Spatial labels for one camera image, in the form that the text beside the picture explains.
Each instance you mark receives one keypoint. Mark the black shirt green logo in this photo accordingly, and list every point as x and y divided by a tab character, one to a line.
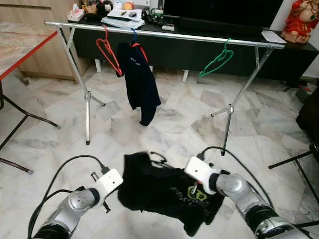
154	189

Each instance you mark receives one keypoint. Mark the blue hanger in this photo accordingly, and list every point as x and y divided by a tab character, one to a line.
134	36

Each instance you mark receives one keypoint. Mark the green plastic hanger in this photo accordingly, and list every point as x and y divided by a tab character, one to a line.
215	63

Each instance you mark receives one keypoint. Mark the navy shirt with red collar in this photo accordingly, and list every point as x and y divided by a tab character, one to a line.
137	79

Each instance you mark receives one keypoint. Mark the black TV cabinet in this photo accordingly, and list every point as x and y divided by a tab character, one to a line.
174	56

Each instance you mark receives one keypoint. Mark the red edged folding table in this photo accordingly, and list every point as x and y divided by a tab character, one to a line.
15	50

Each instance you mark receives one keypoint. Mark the silver metal clothes rack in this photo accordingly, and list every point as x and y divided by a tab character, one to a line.
174	36

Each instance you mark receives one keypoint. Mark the stack of papers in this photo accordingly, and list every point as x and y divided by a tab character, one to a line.
122	22

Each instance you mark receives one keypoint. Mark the small silver box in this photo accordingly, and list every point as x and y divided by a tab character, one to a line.
168	27

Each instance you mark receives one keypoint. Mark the tissue box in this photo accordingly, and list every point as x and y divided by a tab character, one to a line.
76	15

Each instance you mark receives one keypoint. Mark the black and white plush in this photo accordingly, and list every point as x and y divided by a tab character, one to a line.
104	7

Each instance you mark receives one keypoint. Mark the brown plush toy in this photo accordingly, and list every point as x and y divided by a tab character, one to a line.
89	6

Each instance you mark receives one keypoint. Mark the orange round ornament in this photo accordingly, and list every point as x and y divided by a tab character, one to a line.
128	6

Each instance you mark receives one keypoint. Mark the white round ornament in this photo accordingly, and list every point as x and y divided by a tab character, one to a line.
118	4

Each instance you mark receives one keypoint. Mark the red and gold statue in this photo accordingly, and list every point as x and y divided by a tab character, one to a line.
299	22

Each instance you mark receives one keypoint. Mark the light wooden cabinet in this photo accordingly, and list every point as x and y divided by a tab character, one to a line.
30	10

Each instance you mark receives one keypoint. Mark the white paper sheet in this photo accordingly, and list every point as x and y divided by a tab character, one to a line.
273	36

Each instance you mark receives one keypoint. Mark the black soundbar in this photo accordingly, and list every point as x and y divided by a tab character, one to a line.
224	27

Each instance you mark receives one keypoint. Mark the black flat television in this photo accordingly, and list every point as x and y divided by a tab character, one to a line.
224	12

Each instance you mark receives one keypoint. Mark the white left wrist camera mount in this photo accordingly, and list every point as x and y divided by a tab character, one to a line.
110	180

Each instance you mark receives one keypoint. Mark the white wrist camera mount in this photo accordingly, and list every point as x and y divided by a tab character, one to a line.
110	180
199	169

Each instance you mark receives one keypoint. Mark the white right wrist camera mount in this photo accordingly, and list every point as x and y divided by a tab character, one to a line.
199	169

